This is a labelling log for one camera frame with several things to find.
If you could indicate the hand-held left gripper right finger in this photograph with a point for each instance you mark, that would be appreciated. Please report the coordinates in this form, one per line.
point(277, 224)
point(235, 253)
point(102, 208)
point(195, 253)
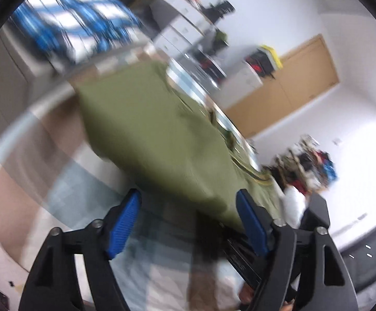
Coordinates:
point(251, 223)

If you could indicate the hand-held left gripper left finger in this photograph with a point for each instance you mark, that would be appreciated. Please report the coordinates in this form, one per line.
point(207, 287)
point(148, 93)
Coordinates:
point(124, 223)

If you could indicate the green jacket yellow sleeves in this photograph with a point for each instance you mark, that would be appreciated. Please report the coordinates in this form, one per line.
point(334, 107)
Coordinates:
point(149, 129)

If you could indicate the person's right hand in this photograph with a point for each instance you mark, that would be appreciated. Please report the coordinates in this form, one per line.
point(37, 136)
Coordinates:
point(247, 293)

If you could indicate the white rolled blanket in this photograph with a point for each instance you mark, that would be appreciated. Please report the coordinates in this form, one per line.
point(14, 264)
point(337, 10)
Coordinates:
point(293, 204)

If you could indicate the checked blanket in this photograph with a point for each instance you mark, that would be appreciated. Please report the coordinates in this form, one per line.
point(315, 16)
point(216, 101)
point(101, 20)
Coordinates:
point(77, 201)

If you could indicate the wooden shoe rack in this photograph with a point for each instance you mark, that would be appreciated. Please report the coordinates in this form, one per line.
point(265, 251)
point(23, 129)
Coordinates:
point(296, 162)

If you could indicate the white suitcase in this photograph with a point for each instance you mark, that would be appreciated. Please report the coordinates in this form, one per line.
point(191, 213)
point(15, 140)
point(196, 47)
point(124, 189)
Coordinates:
point(239, 84)

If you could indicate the wooden door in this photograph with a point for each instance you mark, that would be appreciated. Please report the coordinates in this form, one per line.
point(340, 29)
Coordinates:
point(298, 81)

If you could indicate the silver suitcase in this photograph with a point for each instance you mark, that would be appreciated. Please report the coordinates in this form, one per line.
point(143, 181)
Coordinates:
point(191, 77)

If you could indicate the dark wrapped flower bouquet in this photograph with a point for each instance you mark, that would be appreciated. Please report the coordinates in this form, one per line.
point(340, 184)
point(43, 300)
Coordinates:
point(221, 37)

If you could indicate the white desk with drawers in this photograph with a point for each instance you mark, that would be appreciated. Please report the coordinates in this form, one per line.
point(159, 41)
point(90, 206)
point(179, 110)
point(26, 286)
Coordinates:
point(181, 22)

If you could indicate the blue plaid folded cloth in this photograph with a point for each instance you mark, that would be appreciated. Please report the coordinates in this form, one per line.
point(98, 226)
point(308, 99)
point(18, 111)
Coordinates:
point(77, 16)

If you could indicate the black bag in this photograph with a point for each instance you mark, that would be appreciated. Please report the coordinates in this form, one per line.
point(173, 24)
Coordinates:
point(218, 9)

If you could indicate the white light switch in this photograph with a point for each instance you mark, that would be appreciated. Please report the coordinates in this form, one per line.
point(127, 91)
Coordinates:
point(338, 142)

